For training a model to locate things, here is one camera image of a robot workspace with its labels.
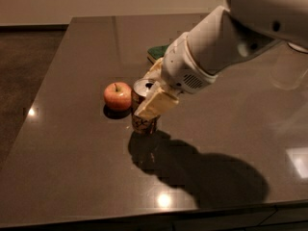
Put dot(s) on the green and yellow sponge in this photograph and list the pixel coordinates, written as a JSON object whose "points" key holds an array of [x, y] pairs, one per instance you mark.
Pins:
{"points": [[156, 52]]}

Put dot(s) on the red apple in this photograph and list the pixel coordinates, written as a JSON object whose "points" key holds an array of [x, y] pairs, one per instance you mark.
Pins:
{"points": [[117, 96]]}

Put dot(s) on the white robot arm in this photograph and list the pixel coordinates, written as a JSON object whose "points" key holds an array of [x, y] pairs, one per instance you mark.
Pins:
{"points": [[235, 33]]}

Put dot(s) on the orange patterned soda can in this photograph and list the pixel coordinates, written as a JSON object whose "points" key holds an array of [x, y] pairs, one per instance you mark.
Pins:
{"points": [[142, 122]]}

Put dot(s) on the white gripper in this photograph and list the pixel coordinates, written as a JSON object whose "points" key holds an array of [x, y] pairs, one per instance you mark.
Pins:
{"points": [[183, 68]]}

